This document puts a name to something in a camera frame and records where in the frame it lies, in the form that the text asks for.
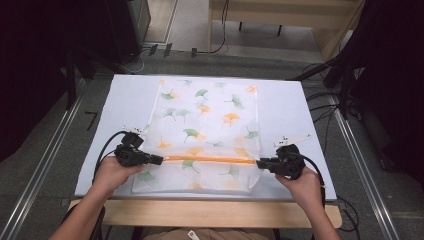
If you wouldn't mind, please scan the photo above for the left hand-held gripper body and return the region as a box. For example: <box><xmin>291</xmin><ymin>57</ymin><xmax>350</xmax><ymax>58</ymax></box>
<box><xmin>114</xmin><ymin>125</ymin><xmax>148</xmax><ymax>168</ymax></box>

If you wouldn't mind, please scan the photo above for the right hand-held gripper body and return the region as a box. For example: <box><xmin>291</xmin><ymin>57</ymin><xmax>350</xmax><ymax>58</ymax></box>
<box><xmin>273</xmin><ymin>133</ymin><xmax>313</xmax><ymax>181</ymax></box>

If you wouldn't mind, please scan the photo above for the leaf print mesh zipper bag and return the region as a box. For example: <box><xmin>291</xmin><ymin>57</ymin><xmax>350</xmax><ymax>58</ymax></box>
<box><xmin>131</xmin><ymin>76</ymin><xmax>263</xmax><ymax>195</ymax></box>

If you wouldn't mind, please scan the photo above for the person's right hand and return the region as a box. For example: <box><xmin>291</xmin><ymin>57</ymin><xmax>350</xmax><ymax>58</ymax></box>
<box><xmin>275</xmin><ymin>165</ymin><xmax>324</xmax><ymax>210</ymax></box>

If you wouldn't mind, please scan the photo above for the person's left hand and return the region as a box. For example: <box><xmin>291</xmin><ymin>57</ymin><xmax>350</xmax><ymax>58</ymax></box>
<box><xmin>92</xmin><ymin>155</ymin><xmax>148</xmax><ymax>198</ymax></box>

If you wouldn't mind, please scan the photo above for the white board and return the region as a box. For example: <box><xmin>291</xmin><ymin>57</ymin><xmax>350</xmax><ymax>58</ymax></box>
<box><xmin>74</xmin><ymin>73</ymin><xmax>338</xmax><ymax>202</ymax></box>

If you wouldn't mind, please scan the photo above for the wooden table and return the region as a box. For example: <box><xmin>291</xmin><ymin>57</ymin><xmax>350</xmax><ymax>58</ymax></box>
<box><xmin>69</xmin><ymin>198</ymin><xmax>343</xmax><ymax>230</ymax></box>

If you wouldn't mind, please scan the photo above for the black metal stand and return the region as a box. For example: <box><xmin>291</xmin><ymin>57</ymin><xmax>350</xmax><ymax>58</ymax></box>
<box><xmin>63</xmin><ymin>46</ymin><xmax>118</xmax><ymax>112</ymax></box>
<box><xmin>289</xmin><ymin>54</ymin><xmax>363</xmax><ymax>120</ymax></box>

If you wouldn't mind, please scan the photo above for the black cabinet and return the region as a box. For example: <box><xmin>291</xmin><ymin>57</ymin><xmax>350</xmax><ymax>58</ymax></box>
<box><xmin>105</xmin><ymin>0</ymin><xmax>152</xmax><ymax>65</ymax></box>

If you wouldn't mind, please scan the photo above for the dark curtain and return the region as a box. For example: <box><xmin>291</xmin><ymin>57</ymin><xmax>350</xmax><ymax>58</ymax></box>
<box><xmin>0</xmin><ymin>0</ymin><xmax>113</xmax><ymax>164</ymax></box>
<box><xmin>346</xmin><ymin>0</ymin><xmax>424</xmax><ymax>189</ymax></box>

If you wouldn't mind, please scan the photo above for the wooden bench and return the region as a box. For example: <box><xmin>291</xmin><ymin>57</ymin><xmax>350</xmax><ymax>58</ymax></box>
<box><xmin>207</xmin><ymin>0</ymin><xmax>366</xmax><ymax>62</ymax></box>

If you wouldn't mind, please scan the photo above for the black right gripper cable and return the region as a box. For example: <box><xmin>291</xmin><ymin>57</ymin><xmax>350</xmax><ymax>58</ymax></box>
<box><xmin>292</xmin><ymin>151</ymin><xmax>327</xmax><ymax>205</ymax></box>

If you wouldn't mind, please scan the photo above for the bundle of black floor cables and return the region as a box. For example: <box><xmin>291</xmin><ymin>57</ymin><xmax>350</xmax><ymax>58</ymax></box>
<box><xmin>303</xmin><ymin>62</ymin><xmax>349</xmax><ymax>158</ymax></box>

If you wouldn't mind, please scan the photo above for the aluminium rail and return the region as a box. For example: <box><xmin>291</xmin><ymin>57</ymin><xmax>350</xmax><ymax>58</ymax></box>
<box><xmin>328</xmin><ymin>94</ymin><xmax>401</xmax><ymax>240</ymax></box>
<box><xmin>0</xmin><ymin>79</ymin><xmax>88</xmax><ymax>240</ymax></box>

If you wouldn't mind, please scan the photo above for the black floor cable loop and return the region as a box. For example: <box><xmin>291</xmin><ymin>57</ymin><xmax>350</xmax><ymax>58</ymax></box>
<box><xmin>334</xmin><ymin>195</ymin><xmax>362</xmax><ymax>234</ymax></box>

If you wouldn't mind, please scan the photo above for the white floor cable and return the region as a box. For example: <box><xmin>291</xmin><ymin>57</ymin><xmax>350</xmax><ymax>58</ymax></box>
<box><xmin>119</xmin><ymin>48</ymin><xmax>152</xmax><ymax>75</ymax></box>

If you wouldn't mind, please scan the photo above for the black cable with plug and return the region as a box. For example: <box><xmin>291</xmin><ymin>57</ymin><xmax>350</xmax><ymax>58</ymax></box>
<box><xmin>190</xmin><ymin>0</ymin><xmax>232</xmax><ymax>59</ymax></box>

